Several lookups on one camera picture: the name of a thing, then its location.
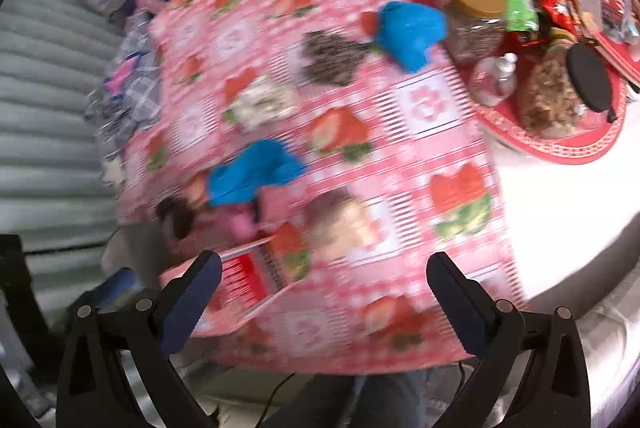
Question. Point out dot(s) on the small clear bottle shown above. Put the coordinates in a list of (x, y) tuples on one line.
[(492, 81)]

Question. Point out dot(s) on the grey plaid blanket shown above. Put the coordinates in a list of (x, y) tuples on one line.
[(140, 93)]

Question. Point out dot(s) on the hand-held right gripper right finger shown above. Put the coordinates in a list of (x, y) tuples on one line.
[(462, 313)]

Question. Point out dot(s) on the person's jeans leg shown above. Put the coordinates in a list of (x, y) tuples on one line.
[(385, 400)]

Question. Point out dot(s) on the blue sock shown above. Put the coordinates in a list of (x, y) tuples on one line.
[(255, 178), (410, 31)]

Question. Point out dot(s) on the black-lid clear jar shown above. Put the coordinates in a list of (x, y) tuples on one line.
[(545, 93)]

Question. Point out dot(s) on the brown sock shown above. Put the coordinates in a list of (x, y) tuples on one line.
[(340, 220)]

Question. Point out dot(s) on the red patterned tray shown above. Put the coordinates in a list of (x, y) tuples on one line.
[(620, 53)]

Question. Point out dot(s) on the dark purple-lined sock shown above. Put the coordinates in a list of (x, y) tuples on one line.
[(175, 215)]

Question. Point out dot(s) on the red snack packet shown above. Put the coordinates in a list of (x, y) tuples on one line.
[(557, 11)]

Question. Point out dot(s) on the white speckled sock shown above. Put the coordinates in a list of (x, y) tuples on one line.
[(265, 101)]

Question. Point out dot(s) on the dark speckled sock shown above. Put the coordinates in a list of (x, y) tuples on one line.
[(332, 56)]

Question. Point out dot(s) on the pink knitted sock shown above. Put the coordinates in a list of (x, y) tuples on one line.
[(235, 220)]

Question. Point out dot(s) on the gold-lid clear jar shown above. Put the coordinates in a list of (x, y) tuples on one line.
[(475, 8)]

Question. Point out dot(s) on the pink strawberry tablecloth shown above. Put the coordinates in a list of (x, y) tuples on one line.
[(425, 103)]

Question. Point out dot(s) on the cream star pillow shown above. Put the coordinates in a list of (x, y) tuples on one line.
[(112, 171)]

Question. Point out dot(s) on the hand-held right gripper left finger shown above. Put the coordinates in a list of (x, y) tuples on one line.
[(192, 303)]

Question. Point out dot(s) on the grey ribbed sofa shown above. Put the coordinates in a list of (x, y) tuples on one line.
[(45, 108)]

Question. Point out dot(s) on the clutter of toys and food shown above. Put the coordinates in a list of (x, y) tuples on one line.
[(505, 123)]

